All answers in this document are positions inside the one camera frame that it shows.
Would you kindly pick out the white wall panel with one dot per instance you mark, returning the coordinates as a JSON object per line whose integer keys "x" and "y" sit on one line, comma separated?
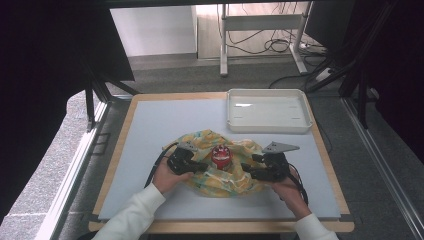
{"x": 153, "y": 30}

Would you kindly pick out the aluminium frame rail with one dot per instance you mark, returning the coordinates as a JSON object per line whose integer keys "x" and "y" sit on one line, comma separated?
{"x": 383, "y": 170}
{"x": 75, "y": 173}

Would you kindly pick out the wooden table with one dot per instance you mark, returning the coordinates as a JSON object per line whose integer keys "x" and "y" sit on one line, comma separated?
{"x": 176, "y": 96}

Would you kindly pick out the white plastic tray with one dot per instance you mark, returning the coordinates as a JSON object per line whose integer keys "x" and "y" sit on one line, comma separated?
{"x": 268, "y": 113}

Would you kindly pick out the lemon print cloth bag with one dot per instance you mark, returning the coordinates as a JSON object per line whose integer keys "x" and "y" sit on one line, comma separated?
{"x": 230, "y": 181}

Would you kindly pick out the black curtain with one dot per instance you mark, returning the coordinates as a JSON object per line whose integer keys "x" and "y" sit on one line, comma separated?
{"x": 400, "y": 66}
{"x": 40, "y": 83}

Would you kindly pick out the black metal stand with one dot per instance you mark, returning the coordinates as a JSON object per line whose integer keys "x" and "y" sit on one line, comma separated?
{"x": 90, "y": 106}
{"x": 361, "y": 96}

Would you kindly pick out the red round container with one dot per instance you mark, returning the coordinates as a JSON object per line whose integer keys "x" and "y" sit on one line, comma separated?
{"x": 221, "y": 158}

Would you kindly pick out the grey table mat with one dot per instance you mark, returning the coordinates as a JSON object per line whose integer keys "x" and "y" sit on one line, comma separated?
{"x": 160, "y": 120}

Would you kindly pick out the person's left hand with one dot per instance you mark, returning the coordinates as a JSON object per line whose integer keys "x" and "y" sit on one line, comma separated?
{"x": 168, "y": 180}

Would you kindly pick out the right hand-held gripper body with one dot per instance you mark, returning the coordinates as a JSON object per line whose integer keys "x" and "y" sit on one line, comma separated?
{"x": 275, "y": 165}

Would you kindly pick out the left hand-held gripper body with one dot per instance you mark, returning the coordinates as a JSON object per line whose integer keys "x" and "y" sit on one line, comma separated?
{"x": 181, "y": 160}

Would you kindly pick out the person's right hand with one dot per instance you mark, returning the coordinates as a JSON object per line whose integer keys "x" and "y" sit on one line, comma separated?
{"x": 290, "y": 195}

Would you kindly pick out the white metal desk frame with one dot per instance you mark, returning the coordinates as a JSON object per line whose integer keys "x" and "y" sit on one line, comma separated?
{"x": 263, "y": 22}

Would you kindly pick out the white power strip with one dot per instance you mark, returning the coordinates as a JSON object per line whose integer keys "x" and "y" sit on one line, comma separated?
{"x": 322, "y": 75}

